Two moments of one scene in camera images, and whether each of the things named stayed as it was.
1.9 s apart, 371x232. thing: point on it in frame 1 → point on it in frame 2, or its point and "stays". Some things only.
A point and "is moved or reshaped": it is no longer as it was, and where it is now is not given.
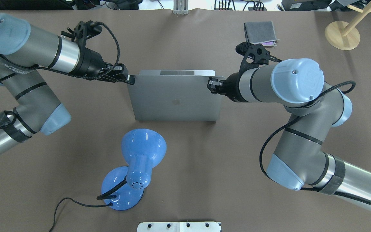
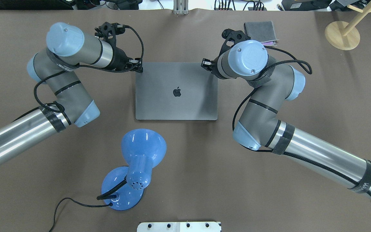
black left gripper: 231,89 → 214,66
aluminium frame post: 180,7 stays
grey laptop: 174,95 is moved or reshaped
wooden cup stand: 345,36 stays
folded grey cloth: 260,32 stays
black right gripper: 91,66 → 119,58
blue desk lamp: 124,187 stays
